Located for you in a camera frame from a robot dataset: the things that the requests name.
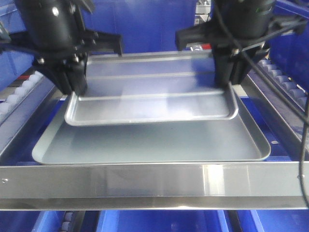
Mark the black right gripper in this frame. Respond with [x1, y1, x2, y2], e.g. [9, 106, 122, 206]
[175, 0, 307, 87]

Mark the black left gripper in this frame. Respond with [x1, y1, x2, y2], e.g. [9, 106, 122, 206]
[14, 0, 123, 96]

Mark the ribbed silver metal tray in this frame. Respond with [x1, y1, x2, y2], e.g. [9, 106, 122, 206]
[65, 51, 239, 126]

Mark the blue crate left right shelf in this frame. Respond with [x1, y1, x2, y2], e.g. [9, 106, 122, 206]
[0, 4, 37, 92]

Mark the blue crate shelf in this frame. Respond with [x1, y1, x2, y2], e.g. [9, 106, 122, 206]
[270, 0, 309, 90]
[0, 4, 37, 92]

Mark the left roller track right shelf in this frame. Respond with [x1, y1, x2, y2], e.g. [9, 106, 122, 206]
[0, 71, 44, 122]

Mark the roller track shelf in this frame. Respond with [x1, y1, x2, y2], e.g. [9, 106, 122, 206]
[258, 59, 307, 110]
[0, 71, 44, 122]

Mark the left steel divider right shelf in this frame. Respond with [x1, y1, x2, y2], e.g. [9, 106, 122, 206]
[0, 78, 62, 160]

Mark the steel divider shelf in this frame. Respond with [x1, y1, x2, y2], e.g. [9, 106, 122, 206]
[241, 73, 304, 161]
[0, 78, 62, 160]

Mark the large grey flat tray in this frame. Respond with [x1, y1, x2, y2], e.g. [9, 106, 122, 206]
[32, 102, 271, 165]

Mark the blue bin lower shelf centre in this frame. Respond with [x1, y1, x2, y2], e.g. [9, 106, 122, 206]
[96, 210, 230, 232]

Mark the large blue crate centre back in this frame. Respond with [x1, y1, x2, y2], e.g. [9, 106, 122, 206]
[83, 0, 197, 53]

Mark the black cable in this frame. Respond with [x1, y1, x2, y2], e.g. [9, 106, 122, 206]
[212, 0, 309, 208]

